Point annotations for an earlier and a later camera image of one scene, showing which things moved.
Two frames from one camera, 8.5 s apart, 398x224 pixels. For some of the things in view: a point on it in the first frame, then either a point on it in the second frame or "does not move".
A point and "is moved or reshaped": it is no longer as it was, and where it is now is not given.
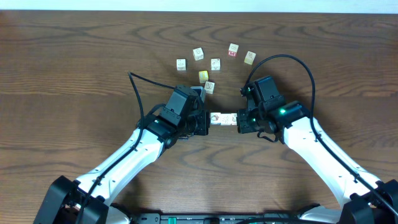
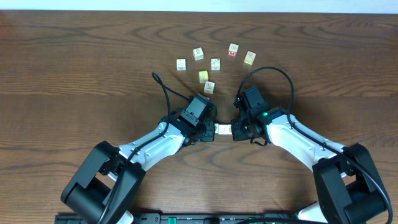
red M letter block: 233,50 does not move
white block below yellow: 209,87 does not move
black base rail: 211,218 does not move
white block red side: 234,119 is moved or reshaped
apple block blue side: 215,118 → 216,126
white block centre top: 216,64 does not move
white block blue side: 226,119 → 223,129
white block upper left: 198,53 does not move
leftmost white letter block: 181,65 does not move
